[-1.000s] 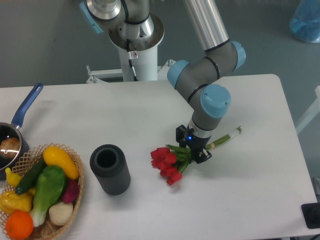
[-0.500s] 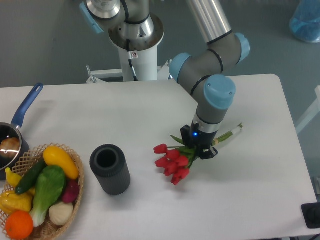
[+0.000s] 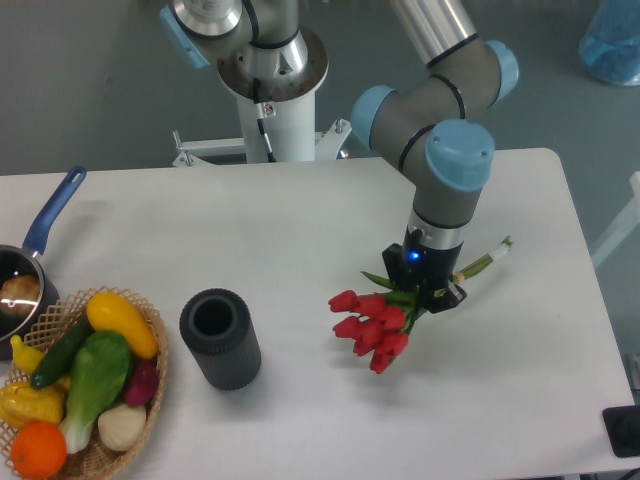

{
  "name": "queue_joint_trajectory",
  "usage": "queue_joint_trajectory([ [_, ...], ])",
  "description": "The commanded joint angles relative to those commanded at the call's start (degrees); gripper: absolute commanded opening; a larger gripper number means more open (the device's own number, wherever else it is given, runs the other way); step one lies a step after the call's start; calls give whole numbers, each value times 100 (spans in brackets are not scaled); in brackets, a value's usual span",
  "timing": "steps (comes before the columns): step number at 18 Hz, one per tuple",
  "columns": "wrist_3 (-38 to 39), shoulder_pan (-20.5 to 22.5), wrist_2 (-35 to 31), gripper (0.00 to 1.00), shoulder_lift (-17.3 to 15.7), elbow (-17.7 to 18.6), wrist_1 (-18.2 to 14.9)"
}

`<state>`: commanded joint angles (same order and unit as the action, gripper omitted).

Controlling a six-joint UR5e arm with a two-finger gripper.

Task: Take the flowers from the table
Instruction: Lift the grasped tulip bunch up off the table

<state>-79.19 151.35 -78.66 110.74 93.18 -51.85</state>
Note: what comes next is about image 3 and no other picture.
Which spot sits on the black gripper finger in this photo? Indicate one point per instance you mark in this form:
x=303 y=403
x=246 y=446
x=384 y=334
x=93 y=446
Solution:
x=435 y=300
x=399 y=263

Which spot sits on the white garlic bulb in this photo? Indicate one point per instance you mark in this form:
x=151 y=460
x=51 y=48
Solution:
x=121 y=426

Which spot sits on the red tulip bouquet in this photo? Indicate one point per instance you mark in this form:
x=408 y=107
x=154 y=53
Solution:
x=380 y=323

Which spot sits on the small yellow banana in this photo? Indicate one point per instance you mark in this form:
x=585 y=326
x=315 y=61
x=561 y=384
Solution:
x=25 y=357

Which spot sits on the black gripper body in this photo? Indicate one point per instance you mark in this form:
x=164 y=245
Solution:
x=427 y=268

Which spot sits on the purple red radish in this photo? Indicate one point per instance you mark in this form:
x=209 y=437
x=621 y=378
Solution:
x=142 y=385

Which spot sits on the yellow squash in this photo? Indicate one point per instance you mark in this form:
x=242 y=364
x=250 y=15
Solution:
x=109 y=311

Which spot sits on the blue handled saucepan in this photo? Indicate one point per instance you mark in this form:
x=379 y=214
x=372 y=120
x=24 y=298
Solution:
x=24 y=260

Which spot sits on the orange fruit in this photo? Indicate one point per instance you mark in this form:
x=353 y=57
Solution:
x=38 y=451

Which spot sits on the brown bread roll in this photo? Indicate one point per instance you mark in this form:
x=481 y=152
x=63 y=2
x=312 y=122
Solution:
x=20 y=295

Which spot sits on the white frame bar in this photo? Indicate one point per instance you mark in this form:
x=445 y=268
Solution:
x=619 y=228

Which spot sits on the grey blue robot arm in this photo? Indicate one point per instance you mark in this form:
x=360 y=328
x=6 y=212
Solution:
x=428 y=134

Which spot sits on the dark grey ribbed vase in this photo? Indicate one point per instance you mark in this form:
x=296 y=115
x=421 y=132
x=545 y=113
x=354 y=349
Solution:
x=217 y=328

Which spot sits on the black device at edge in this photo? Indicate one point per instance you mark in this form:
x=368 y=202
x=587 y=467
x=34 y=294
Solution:
x=622 y=426

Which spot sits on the green bok choy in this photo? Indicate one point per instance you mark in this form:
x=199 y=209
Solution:
x=98 y=375

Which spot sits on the dark green cucumber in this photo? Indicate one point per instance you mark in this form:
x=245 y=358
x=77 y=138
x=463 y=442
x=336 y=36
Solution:
x=59 y=359

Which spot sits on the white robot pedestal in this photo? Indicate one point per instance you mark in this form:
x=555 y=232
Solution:
x=275 y=93

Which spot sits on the yellow bell pepper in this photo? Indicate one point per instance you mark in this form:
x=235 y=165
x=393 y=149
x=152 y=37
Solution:
x=22 y=405

